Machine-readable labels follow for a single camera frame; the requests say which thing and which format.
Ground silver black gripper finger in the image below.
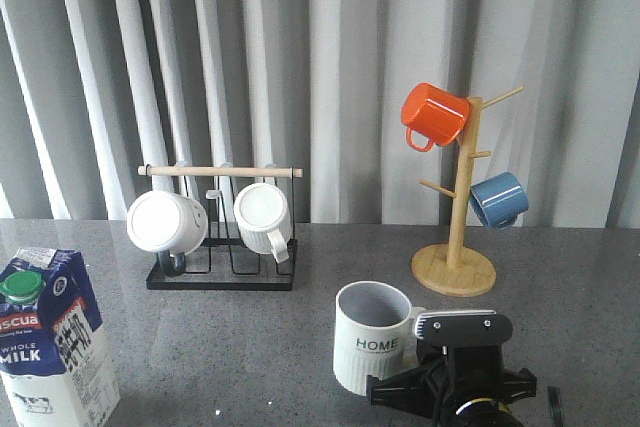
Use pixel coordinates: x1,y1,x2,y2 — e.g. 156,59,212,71
412,309,513,346

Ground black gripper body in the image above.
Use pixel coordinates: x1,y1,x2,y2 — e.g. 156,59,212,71
367,341,537,426

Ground white HOME mug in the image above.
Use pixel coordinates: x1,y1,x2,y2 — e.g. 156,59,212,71
333,281,424,396

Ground blue white milk carton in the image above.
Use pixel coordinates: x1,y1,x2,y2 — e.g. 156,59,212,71
1,247,121,426

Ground wooden mug tree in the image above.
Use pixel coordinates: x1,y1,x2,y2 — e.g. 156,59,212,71
411,86,524,297

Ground blue enamel mug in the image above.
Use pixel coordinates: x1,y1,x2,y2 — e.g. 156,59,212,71
469,172,529,230

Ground orange enamel mug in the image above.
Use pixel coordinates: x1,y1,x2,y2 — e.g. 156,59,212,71
401,83,471,152

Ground white ribbed mug on rack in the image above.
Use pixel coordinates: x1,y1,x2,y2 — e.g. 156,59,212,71
234,183,292,263

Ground white smiley mug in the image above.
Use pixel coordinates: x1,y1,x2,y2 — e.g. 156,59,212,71
126,191,208,277

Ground grey curtain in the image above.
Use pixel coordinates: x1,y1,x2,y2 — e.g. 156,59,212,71
1,0,639,228

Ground black wire mug rack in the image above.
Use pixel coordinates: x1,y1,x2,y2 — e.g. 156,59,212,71
138,164,303,291

